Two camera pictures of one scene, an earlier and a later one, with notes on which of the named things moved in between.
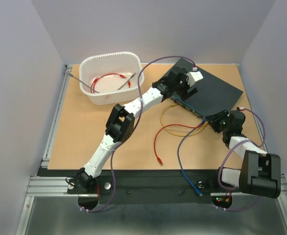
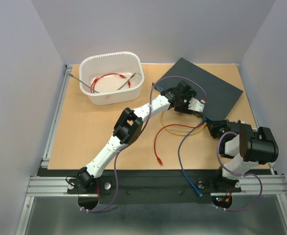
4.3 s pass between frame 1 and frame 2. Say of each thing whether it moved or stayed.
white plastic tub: stayed
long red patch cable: moved
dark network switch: stayed
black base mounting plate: stayed
